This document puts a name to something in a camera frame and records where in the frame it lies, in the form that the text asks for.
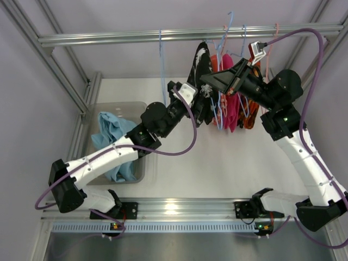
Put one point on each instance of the aluminium hanging rail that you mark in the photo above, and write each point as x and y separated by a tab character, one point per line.
67	40

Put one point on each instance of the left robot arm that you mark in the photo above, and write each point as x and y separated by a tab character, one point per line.
69	181

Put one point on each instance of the light blue wire hanger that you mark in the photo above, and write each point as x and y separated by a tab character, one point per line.
162	68

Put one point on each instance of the black white patterned garment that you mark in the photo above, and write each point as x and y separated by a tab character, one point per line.
202	107

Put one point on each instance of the left aluminium frame post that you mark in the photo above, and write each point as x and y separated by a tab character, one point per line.
26	28

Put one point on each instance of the clear plastic bin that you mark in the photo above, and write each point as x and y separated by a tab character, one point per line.
128	110

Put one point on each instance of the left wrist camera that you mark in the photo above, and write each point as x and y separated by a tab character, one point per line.
188	93

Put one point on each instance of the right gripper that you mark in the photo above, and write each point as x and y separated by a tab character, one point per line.
240	77

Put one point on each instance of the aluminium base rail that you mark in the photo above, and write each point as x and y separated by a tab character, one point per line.
185	209

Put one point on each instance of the pink hanger rightmost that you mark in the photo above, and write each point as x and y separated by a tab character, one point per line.
266	78

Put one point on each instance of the magenta garment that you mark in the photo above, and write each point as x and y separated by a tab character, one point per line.
230	103

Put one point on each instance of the orange yellow patterned garment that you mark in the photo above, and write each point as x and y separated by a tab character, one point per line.
247	122

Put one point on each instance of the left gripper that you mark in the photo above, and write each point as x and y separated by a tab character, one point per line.
186	106

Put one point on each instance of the pink hanger middle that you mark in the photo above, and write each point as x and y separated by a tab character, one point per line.
219	47

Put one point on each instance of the orange red patterned garment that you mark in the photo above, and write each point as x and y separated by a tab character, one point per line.
217	120

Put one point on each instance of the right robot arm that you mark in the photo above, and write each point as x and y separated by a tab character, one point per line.
323	202

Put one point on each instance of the pink hanger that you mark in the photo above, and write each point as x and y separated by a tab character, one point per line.
219	47
266	78

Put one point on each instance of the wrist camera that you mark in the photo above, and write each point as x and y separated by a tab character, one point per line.
188	93
257	51

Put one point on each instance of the light blue trousers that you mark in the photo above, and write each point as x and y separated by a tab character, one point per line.
111	129

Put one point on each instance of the slotted cable duct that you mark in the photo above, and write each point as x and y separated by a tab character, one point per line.
162	227

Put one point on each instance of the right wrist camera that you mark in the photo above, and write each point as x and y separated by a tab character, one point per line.
257	51

